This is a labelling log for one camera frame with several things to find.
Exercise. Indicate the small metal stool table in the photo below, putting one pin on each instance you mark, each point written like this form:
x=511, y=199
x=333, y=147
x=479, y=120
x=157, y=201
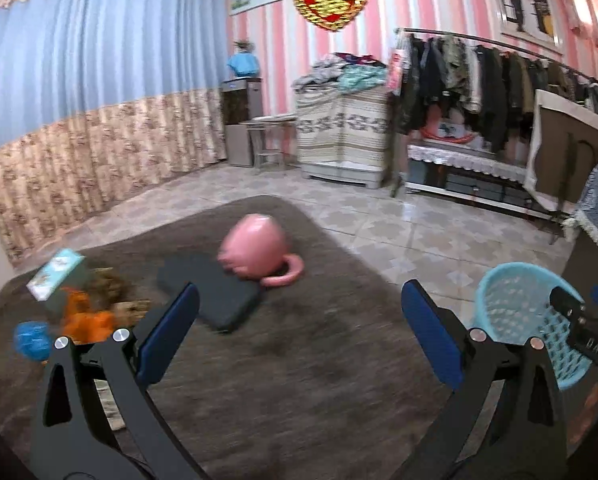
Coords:
x=269, y=140

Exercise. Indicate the framed wedding photo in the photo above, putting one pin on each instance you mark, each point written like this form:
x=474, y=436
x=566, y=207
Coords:
x=532, y=21

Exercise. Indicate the patterned black white pouch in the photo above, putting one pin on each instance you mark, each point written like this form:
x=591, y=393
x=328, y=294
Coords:
x=108, y=403

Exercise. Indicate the orange peel piece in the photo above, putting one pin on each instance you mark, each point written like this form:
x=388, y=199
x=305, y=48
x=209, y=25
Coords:
x=89, y=327
x=77, y=301

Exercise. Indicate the black rectangular case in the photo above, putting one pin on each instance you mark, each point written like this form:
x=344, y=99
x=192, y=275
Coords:
x=226, y=301

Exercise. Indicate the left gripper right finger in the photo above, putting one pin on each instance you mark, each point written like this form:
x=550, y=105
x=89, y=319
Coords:
x=504, y=418

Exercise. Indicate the blue covered water bottle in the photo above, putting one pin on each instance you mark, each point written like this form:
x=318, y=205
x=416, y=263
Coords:
x=244, y=64

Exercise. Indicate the pile of folded clothes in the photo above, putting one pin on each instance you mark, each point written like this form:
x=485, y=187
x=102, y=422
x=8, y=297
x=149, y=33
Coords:
x=346, y=72

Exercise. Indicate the blue floral curtain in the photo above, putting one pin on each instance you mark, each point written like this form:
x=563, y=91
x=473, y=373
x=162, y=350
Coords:
x=100, y=99

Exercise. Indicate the light blue plastic basket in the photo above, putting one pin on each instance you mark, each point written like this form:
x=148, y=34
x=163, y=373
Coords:
x=512, y=305

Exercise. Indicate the brown crumpled husk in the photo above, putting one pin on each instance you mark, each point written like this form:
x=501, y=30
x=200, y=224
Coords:
x=106, y=287
x=129, y=313

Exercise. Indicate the clothes rack with garments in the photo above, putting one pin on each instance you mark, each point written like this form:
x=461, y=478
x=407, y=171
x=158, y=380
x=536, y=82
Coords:
x=460, y=90

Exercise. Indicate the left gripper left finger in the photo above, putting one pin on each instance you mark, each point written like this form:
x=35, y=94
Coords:
x=95, y=418

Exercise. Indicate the brown armchair white trim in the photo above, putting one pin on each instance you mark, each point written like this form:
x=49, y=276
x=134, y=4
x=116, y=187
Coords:
x=563, y=152

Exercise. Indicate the low lace covered bench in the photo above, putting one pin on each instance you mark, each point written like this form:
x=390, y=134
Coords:
x=470, y=176

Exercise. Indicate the pink pig mug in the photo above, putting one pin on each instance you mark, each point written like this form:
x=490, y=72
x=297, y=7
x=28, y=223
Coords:
x=256, y=249

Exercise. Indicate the patterned cloth covered cabinet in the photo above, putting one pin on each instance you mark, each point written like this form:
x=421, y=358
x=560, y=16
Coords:
x=343, y=137

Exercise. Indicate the grey water dispenser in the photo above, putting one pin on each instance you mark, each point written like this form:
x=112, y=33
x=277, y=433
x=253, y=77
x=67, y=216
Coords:
x=241, y=102

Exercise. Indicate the light blue carton box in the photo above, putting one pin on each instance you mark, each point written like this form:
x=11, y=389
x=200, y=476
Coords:
x=66, y=269

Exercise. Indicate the blue plastic bag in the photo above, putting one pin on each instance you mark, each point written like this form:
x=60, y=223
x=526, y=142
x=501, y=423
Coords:
x=32, y=340

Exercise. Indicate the dark wooden side cabinet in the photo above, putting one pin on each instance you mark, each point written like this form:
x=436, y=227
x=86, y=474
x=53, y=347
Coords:
x=581, y=270

